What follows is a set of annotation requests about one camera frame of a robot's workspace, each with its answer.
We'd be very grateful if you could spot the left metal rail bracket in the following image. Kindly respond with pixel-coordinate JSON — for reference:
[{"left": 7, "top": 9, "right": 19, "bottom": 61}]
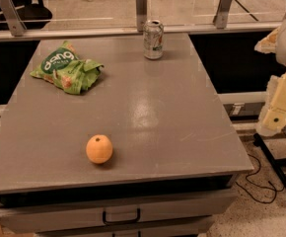
[{"left": 0, "top": 0, "right": 27, "bottom": 37}]

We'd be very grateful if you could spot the orange fruit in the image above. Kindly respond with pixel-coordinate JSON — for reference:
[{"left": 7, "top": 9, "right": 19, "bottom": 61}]
[{"left": 86, "top": 134, "right": 113, "bottom": 164}]

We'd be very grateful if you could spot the silver 7up soda can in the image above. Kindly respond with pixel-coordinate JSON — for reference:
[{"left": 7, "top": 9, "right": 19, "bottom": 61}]
[{"left": 143, "top": 20, "right": 164, "bottom": 59}]

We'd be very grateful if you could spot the black stand leg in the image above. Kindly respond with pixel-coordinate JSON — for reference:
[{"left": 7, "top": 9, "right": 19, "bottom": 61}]
[{"left": 253, "top": 133, "right": 286, "bottom": 189}]

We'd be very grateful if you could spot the metal rail bracket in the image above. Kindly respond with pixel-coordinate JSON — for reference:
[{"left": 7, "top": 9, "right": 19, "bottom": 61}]
[
  {"left": 213, "top": 0, "right": 233, "bottom": 29},
  {"left": 0, "top": 0, "right": 27, "bottom": 37},
  {"left": 135, "top": 0, "right": 147, "bottom": 32}
]

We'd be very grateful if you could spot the grey drawer with black handle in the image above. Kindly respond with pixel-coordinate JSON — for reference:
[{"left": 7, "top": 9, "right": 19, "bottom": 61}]
[{"left": 0, "top": 189, "right": 236, "bottom": 233}]

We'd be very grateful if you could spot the right metal rail bracket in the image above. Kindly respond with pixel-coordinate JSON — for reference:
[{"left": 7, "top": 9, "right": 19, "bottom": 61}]
[{"left": 213, "top": 0, "right": 233, "bottom": 29}]

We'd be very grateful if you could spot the black floor cable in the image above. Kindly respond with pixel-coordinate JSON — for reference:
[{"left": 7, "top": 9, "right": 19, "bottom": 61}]
[{"left": 235, "top": 153, "right": 286, "bottom": 204}]

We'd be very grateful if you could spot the green dang chip bag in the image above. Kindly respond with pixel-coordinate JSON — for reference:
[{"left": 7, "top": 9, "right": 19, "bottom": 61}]
[{"left": 30, "top": 40, "right": 103, "bottom": 95}]

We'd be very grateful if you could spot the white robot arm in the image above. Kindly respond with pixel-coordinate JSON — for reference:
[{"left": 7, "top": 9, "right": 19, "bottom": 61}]
[{"left": 254, "top": 19, "right": 286, "bottom": 136}]

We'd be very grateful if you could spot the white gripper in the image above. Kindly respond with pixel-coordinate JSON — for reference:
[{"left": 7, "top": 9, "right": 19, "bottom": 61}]
[{"left": 254, "top": 28, "right": 286, "bottom": 136}]

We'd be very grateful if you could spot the middle metal rail bracket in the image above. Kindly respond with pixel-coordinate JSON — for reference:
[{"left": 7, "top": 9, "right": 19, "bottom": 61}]
[{"left": 135, "top": 0, "right": 147, "bottom": 32}]

